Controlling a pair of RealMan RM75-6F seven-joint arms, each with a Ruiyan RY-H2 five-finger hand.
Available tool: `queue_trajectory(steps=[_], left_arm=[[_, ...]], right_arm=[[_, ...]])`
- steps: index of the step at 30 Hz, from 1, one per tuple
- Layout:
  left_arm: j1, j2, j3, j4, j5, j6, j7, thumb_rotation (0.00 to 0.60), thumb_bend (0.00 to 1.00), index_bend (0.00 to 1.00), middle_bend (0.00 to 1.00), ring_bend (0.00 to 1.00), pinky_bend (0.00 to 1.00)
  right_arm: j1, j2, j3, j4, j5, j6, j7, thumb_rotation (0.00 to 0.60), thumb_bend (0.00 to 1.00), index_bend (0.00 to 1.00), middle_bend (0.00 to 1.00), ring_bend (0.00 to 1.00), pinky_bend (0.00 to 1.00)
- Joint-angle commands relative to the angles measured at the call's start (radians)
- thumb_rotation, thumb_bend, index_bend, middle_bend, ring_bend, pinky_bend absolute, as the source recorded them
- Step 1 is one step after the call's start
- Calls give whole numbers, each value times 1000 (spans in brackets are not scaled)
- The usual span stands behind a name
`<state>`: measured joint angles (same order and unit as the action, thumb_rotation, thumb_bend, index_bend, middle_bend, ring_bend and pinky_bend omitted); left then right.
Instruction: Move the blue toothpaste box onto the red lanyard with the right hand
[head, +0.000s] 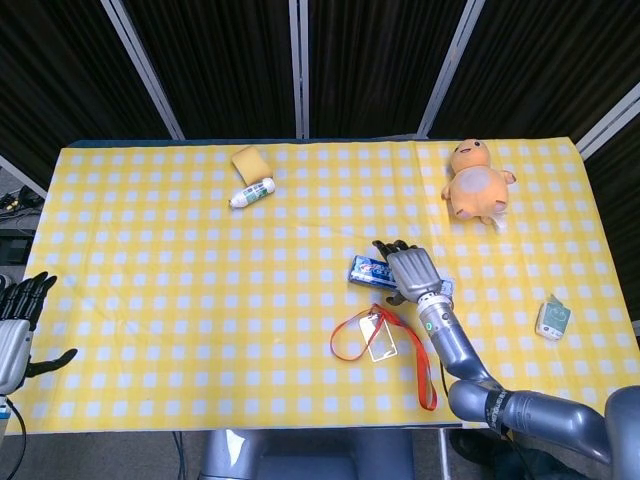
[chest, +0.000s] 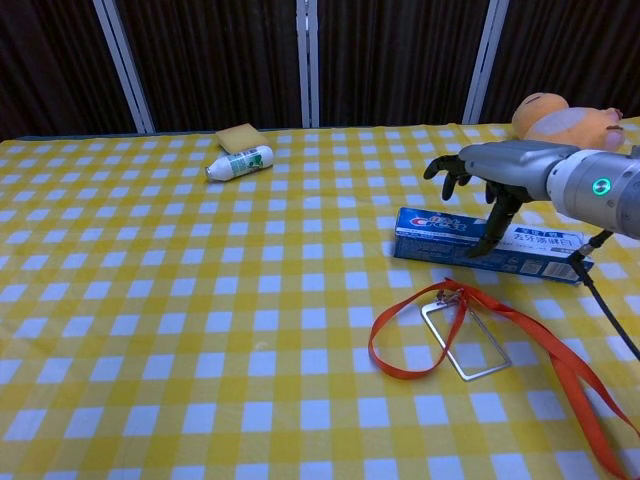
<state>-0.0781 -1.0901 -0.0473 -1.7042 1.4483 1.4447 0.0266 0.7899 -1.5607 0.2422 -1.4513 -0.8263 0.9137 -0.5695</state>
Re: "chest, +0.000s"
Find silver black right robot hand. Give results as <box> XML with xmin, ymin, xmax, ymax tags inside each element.
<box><xmin>422</xmin><ymin>141</ymin><xmax>581</xmax><ymax>259</ymax></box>

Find blue toothpaste box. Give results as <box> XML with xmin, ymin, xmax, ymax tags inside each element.
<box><xmin>392</xmin><ymin>207</ymin><xmax>596</xmax><ymax>289</ymax></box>

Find orange plush toy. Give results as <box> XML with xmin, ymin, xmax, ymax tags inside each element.
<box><xmin>509</xmin><ymin>92</ymin><xmax>629</xmax><ymax>151</ymax></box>

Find dark fabric screen panel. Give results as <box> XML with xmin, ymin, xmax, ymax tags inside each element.
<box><xmin>479</xmin><ymin>0</ymin><xmax>640</xmax><ymax>125</ymax></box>
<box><xmin>0</xmin><ymin>0</ymin><xmax>137</xmax><ymax>142</ymax></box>
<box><xmin>113</xmin><ymin>0</ymin><xmax>306</xmax><ymax>134</ymax></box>
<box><xmin>317</xmin><ymin>0</ymin><xmax>495</xmax><ymax>128</ymax></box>

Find clear badge holder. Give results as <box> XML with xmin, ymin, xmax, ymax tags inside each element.
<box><xmin>421</xmin><ymin>298</ymin><xmax>513</xmax><ymax>383</ymax></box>

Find white green-label bottle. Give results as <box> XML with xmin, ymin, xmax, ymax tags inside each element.
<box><xmin>204</xmin><ymin>145</ymin><xmax>275</xmax><ymax>183</ymax></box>

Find yellow sponge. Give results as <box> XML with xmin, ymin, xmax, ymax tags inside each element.
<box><xmin>214</xmin><ymin>124</ymin><xmax>269</xmax><ymax>154</ymax></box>

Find yellow white checkered tablecloth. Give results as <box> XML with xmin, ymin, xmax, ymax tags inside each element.
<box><xmin>0</xmin><ymin>117</ymin><xmax>640</xmax><ymax>480</ymax></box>

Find white screen frame post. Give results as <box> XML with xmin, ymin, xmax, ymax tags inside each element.
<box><xmin>462</xmin><ymin>0</ymin><xmax>512</xmax><ymax>126</ymax></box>
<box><xmin>92</xmin><ymin>0</ymin><xmax>156</xmax><ymax>134</ymax></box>
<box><xmin>295</xmin><ymin>0</ymin><xmax>321</xmax><ymax>129</ymax></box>

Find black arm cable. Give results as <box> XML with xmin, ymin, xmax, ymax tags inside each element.
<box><xmin>568</xmin><ymin>228</ymin><xmax>640</xmax><ymax>362</ymax></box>

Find orange lanyard strap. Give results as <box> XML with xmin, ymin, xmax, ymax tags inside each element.
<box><xmin>368</xmin><ymin>278</ymin><xmax>640</xmax><ymax>480</ymax></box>

